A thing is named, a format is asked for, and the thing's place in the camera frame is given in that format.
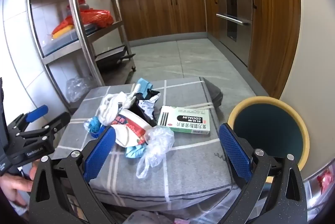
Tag yellow rimmed teal bin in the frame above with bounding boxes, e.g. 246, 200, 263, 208
227, 96, 311, 171

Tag person's left hand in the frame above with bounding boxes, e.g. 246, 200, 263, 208
0, 161, 38, 210

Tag red plastic bag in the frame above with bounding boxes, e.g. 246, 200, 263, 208
52, 9, 114, 35

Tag blue face mask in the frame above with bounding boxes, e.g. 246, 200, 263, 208
125, 144, 148, 160

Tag wooden base cabinets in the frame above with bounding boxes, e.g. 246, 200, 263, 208
118, 0, 220, 42

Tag stainless steel oven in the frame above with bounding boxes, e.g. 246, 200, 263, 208
214, 0, 253, 67

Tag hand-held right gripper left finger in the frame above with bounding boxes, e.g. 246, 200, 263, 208
28, 125, 117, 224

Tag white green medicine box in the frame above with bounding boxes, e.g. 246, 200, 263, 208
158, 105, 212, 135

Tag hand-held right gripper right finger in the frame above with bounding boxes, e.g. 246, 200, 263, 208
218, 122, 308, 224

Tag grey plastic tray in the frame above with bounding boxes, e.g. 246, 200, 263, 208
42, 25, 101, 57

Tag steel shelf rack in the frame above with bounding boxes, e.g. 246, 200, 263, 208
25, 0, 137, 112

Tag white plastic bag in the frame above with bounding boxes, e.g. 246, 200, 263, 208
98, 84, 142, 126

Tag black dustpan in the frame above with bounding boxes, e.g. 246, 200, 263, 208
95, 46, 137, 70

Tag wooden cabinet side panel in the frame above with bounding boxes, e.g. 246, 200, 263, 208
247, 0, 301, 99

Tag red packet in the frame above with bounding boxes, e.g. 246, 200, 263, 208
315, 169, 334, 188

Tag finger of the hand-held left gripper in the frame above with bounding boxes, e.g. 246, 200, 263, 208
7, 106, 49, 135
16, 112, 72, 140

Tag red white paper cup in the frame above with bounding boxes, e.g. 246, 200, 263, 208
111, 108, 157, 148

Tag yellow packet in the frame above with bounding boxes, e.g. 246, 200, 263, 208
52, 25, 74, 40

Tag grey striped rug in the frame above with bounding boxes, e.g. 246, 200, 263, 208
56, 77, 246, 205

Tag black white courier bag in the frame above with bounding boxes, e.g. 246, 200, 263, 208
128, 88, 161, 128

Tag blue blister pack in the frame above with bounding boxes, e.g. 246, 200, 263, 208
84, 117, 108, 139

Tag crinkled clear plastic bag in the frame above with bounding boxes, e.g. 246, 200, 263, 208
65, 75, 96, 103

